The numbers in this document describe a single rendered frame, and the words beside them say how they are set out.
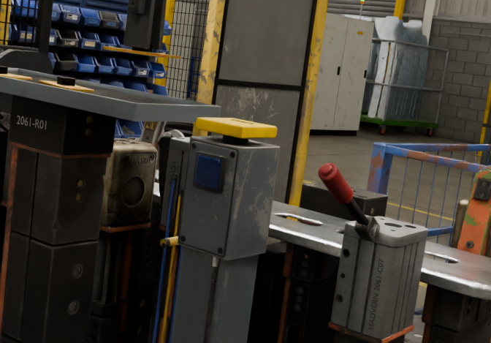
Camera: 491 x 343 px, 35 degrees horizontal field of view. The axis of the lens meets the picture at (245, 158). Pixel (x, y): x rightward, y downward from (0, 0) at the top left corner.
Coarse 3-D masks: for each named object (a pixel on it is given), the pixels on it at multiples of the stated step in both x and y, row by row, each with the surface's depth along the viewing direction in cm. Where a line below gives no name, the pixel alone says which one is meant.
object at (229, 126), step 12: (204, 120) 78; (216, 120) 78; (228, 120) 80; (240, 120) 82; (216, 132) 77; (228, 132) 76; (240, 132) 75; (252, 132) 77; (264, 132) 78; (276, 132) 80
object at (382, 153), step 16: (384, 144) 303; (400, 144) 314; (416, 144) 324; (432, 144) 333; (448, 144) 343; (464, 144) 354; (480, 144) 366; (384, 160) 303; (432, 160) 289; (448, 160) 284; (384, 176) 305; (448, 176) 350; (384, 192) 308; (416, 192) 333; (432, 192) 342
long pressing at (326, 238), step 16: (272, 208) 120; (288, 208) 122; (304, 208) 124; (272, 224) 108; (288, 224) 111; (304, 224) 112; (320, 224) 115; (336, 224) 115; (288, 240) 105; (304, 240) 104; (320, 240) 102; (336, 240) 105; (336, 256) 101; (448, 256) 104; (464, 256) 105; (480, 256) 106; (432, 272) 93; (448, 272) 95; (464, 272) 96; (480, 272) 97; (448, 288) 92; (464, 288) 91; (480, 288) 90
